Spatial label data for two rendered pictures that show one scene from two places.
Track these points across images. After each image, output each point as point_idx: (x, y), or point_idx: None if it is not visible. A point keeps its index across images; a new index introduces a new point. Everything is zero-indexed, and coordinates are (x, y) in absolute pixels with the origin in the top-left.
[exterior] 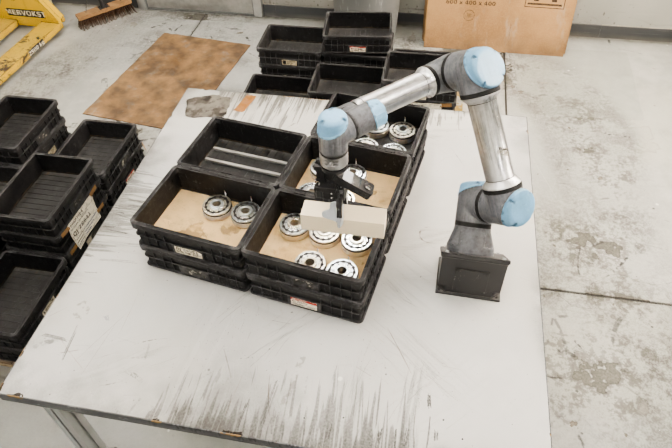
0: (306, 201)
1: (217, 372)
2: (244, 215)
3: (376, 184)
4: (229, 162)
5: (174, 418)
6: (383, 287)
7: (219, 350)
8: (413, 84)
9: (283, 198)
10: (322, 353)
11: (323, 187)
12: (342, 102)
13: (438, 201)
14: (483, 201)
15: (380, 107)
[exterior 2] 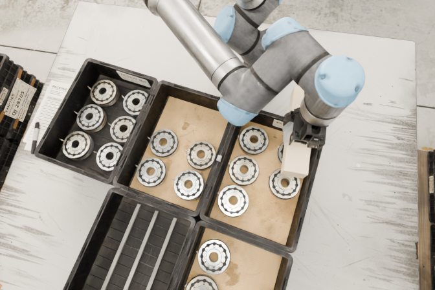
0: (286, 168)
1: (366, 270)
2: (221, 257)
3: (175, 122)
4: (124, 287)
5: None
6: None
7: (344, 272)
8: (188, 3)
9: (206, 211)
10: (337, 179)
11: (325, 133)
12: (48, 149)
13: (176, 80)
14: (256, 14)
15: (292, 20)
